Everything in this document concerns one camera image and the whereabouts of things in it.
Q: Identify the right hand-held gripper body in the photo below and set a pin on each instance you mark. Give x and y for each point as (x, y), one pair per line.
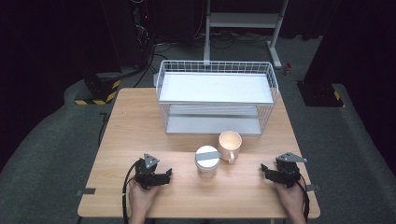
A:
(288, 171)

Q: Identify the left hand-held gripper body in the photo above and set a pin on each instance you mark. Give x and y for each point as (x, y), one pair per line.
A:
(146, 175)

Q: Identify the clear lidded glass cup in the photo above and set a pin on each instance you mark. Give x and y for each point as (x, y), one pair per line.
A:
(207, 157)

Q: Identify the cream ceramic mug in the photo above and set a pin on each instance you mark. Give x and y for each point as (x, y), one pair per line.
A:
(230, 141)

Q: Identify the person's left hand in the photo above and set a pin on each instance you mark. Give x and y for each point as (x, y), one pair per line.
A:
(141, 197)

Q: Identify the person's right hand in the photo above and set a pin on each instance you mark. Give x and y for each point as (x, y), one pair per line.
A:
(291, 199)

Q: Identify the grey tape strip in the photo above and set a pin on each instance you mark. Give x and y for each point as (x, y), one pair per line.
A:
(313, 187)
(86, 192)

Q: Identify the black yellow striped base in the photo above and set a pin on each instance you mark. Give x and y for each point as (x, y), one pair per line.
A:
(320, 95)
(99, 90)

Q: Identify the small red object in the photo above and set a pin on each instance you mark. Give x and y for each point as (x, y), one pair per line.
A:
(288, 69)

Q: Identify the black equipment tower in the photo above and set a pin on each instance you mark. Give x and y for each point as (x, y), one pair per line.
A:
(134, 31)

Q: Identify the white metal stand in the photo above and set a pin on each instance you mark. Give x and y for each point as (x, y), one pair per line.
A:
(243, 20)

